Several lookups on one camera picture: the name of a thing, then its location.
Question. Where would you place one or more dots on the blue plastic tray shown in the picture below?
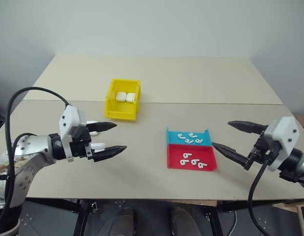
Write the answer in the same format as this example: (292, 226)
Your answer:
(173, 138)

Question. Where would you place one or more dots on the black metal table frame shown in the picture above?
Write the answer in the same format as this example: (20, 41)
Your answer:
(80, 216)

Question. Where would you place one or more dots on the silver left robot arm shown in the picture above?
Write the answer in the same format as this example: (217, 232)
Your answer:
(34, 147)

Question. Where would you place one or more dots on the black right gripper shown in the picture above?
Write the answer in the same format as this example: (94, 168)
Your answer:
(261, 153)

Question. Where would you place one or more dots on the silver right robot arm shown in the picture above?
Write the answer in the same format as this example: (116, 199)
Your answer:
(303, 162)

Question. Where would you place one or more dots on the yellow plastic bin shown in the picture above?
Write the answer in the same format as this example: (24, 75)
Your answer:
(117, 108)

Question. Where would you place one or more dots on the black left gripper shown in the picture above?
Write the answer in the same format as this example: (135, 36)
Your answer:
(79, 147)

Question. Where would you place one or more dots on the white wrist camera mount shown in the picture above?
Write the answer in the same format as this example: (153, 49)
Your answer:
(68, 120)
(287, 132)

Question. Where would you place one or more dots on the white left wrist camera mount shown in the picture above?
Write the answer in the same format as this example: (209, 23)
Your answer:
(68, 120)

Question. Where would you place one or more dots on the red plastic tray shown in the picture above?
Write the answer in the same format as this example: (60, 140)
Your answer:
(175, 155)

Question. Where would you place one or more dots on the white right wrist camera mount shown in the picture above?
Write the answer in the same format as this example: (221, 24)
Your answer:
(287, 132)

